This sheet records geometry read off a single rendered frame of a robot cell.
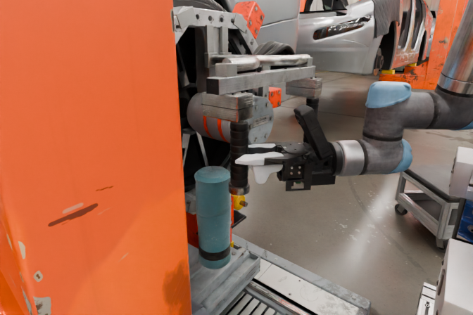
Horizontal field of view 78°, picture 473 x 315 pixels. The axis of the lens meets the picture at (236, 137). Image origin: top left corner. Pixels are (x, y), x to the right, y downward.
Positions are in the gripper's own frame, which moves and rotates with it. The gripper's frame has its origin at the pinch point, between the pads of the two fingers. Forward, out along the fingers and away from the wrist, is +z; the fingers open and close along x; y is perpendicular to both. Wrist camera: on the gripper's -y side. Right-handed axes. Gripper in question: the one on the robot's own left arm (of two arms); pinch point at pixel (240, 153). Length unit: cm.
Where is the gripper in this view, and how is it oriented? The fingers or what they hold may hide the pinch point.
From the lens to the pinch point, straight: 57.9
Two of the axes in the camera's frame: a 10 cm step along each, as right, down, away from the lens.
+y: 0.0, 9.5, 3.1
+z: -9.9, 0.4, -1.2
